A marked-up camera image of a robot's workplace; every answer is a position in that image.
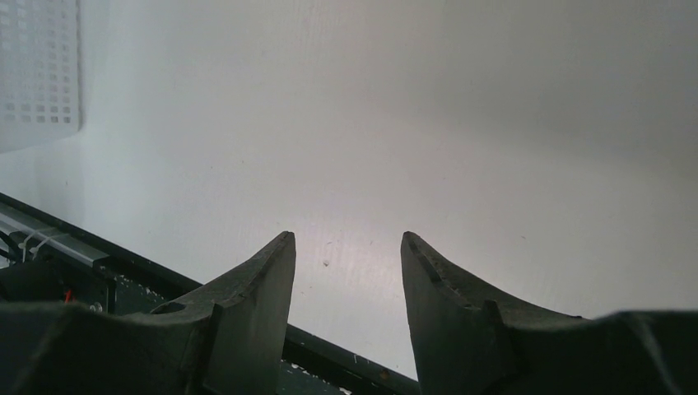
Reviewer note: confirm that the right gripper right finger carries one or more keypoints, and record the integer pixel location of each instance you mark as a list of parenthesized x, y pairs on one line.
[(470, 337)]

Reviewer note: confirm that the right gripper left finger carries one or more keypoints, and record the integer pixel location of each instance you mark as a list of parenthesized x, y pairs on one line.
[(225, 337)]

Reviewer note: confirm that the white plastic basket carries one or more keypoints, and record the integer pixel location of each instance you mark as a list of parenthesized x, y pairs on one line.
[(40, 72)]

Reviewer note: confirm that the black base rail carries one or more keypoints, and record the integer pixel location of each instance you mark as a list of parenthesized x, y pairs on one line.
[(117, 281)]

